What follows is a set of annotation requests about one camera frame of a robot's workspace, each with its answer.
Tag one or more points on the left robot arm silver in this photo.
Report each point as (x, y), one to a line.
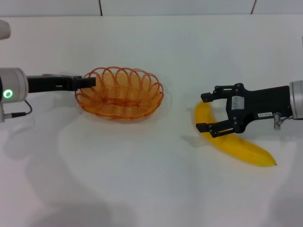
(14, 82)

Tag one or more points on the yellow banana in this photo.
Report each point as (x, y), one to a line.
(236, 146)

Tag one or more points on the grey rounded housing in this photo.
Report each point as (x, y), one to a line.
(4, 29)

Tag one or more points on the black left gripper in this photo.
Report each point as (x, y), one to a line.
(47, 84)

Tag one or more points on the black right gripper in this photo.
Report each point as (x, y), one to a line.
(260, 101)

